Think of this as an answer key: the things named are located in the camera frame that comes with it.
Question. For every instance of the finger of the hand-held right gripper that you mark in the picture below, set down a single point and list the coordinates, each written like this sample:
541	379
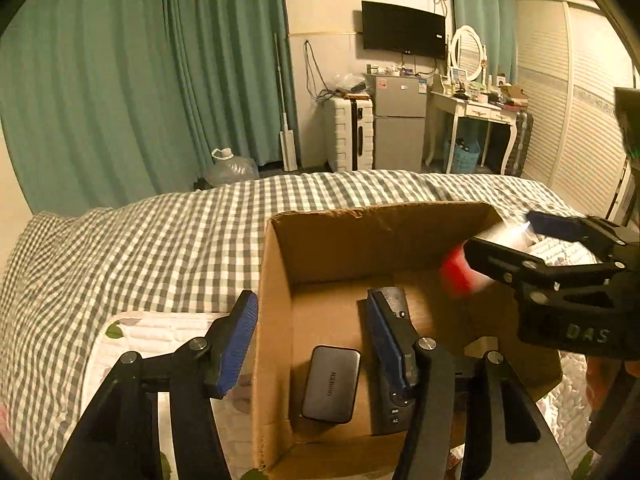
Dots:
555	226
500	262

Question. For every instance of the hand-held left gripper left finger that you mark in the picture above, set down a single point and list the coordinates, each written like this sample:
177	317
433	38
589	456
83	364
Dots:
235	345

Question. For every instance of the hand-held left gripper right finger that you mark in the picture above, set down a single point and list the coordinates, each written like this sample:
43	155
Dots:
386	340

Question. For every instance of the red and white bottle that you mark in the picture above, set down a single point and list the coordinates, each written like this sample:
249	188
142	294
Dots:
457	272

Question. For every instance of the black remote control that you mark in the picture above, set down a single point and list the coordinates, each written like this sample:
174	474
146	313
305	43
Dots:
387	422

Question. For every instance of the cardboard box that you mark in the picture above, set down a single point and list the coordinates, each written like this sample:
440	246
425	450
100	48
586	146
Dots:
325	245

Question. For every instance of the person's right hand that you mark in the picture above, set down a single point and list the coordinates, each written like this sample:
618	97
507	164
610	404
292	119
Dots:
601	380

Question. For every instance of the grey power bank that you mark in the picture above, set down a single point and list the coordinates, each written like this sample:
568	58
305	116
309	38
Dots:
330	385

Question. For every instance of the dark hard suitcase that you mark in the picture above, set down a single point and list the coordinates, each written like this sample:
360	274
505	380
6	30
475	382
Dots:
520	142

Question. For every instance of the blue plastic basket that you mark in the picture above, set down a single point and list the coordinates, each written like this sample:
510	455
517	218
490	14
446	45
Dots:
462	160

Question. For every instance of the white louvred wardrobe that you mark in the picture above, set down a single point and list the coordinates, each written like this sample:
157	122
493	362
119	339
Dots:
565	100

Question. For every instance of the grey checked blanket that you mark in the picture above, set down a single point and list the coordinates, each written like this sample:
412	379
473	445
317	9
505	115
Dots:
150	250

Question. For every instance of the white dressing table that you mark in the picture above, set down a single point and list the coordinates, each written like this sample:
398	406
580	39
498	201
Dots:
480	110

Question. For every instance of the silver fridge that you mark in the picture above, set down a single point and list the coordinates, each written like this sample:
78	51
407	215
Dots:
400	125

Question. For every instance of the clear water jug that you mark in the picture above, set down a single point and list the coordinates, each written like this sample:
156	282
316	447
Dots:
232	170

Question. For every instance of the white oval mirror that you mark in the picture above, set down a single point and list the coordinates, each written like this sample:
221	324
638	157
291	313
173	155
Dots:
468	52

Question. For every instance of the white flat mop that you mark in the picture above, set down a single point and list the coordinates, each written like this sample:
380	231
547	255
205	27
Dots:
289	150

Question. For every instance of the white hard suitcase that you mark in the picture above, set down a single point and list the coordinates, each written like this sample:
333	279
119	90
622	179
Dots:
342	132

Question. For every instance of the clear plastic bag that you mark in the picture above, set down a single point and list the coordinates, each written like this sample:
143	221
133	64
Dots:
347	82

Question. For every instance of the narrow green curtain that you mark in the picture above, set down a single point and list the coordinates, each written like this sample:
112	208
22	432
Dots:
480	0

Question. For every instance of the wide green curtain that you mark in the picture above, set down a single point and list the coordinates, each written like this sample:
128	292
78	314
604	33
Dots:
125	85

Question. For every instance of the small photo frame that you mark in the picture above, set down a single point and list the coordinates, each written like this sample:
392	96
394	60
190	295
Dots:
458	76

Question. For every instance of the black wall television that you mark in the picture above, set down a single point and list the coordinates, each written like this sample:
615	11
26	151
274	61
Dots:
402	30

